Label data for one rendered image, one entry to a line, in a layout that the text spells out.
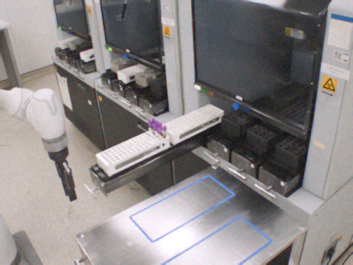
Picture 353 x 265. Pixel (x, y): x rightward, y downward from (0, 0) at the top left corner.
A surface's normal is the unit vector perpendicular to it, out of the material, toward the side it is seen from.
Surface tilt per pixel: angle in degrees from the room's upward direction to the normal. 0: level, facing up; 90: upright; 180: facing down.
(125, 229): 0
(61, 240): 0
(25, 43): 90
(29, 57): 90
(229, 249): 0
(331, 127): 90
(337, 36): 90
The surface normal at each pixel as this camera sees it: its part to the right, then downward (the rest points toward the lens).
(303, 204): -0.07, -0.84
